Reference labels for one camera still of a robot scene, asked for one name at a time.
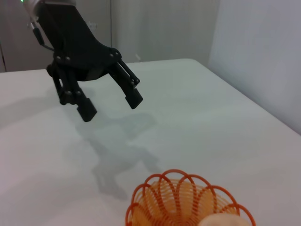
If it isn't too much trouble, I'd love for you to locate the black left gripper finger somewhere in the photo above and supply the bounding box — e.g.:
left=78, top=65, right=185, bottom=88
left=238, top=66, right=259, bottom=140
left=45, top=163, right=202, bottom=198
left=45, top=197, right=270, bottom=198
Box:
left=109, top=58, right=144, bottom=110
left=46, top=63, right=98, bottom=123

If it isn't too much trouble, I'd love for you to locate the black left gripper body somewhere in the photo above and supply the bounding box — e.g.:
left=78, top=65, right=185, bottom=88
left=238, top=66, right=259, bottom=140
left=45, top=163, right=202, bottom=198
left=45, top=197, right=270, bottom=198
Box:
left=38, top=0, right=123, bottom=82

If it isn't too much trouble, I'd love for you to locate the orange wire basket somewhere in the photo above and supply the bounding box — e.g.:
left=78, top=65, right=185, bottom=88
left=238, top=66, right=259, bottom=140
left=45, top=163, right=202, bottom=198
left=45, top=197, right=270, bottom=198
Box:
left=124, top=168, right=256, bottom=226

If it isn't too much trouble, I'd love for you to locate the round beige bun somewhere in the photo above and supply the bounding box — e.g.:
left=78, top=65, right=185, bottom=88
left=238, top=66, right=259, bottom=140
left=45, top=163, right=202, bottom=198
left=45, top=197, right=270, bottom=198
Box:
left=199, top=213, right=251, bottom=226

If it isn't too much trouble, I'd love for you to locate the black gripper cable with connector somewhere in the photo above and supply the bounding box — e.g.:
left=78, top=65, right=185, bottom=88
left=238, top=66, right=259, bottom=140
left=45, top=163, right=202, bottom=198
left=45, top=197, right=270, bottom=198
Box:
left=26, top=20, right=55, bottom=52

